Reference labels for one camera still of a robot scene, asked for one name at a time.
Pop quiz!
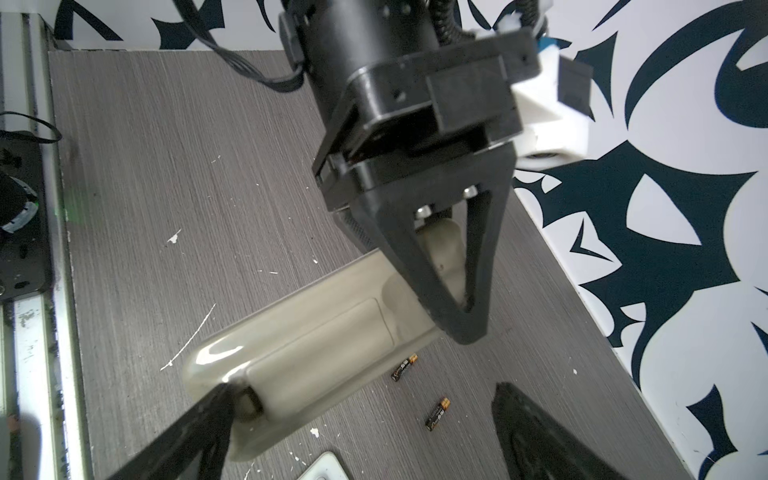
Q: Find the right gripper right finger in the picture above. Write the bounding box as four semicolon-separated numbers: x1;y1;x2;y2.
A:
491;382;623;479

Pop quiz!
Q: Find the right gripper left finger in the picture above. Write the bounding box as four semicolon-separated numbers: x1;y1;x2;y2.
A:
111;383;237;479

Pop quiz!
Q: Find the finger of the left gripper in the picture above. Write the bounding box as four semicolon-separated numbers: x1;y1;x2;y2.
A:
347;144;516;345
332;206;381;252

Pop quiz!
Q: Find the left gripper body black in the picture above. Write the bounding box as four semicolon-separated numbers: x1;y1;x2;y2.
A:
312;27;540;210

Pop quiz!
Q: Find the AAA battery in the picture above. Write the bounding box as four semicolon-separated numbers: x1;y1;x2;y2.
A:
425;397;451;431
390;354;418;382

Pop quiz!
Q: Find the white remote control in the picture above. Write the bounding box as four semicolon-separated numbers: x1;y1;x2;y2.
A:
183;250;441;462

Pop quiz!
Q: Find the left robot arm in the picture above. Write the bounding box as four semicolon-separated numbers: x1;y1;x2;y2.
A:
280;1;541;344

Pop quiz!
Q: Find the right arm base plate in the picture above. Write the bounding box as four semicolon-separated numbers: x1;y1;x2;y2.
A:
1;111;62;304

